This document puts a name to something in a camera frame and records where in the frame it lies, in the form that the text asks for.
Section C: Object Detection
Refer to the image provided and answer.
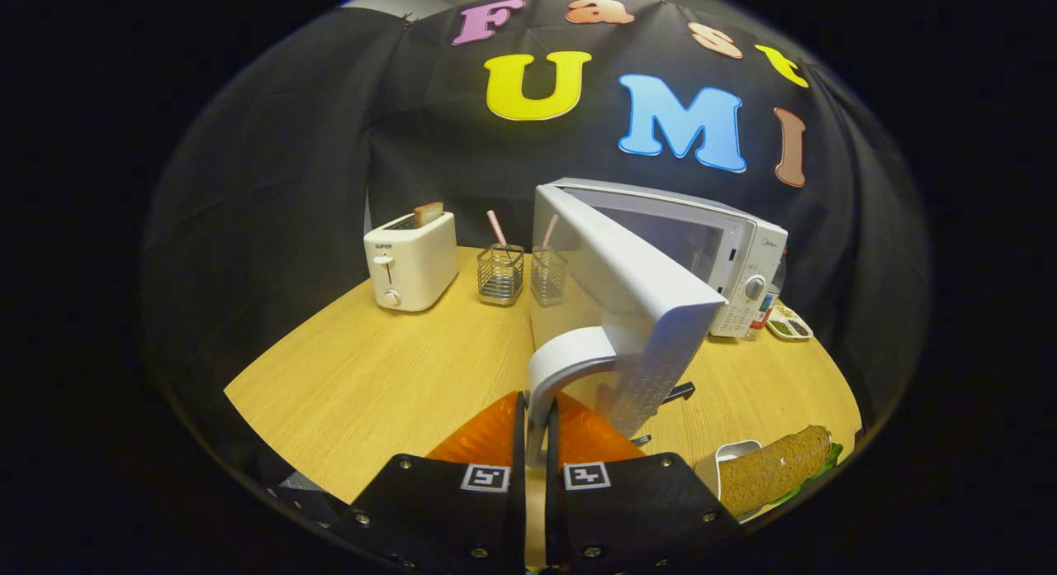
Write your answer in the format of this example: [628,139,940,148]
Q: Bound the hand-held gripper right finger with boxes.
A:
[545,393,744,572]

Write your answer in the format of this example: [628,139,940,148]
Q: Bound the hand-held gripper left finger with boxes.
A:
[330,391,527,572]

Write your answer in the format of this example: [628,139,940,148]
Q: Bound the brown bread lettuce sandwich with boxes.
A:
[718,425,843,518]

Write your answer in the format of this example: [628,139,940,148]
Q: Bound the white microwave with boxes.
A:
[526,177,789,468]

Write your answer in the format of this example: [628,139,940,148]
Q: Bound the small white plate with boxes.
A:
[694,440,765,522]

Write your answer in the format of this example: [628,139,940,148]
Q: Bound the white toaster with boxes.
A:
[363,211,459,313]

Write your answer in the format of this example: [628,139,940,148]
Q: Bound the white divided dish of beans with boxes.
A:
[765,301,814,341]

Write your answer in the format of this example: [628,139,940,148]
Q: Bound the black backdrop cloth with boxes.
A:
[140,0,934,493]

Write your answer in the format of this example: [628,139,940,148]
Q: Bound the wire mesh utensil holder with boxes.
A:
[476,243,525,306]

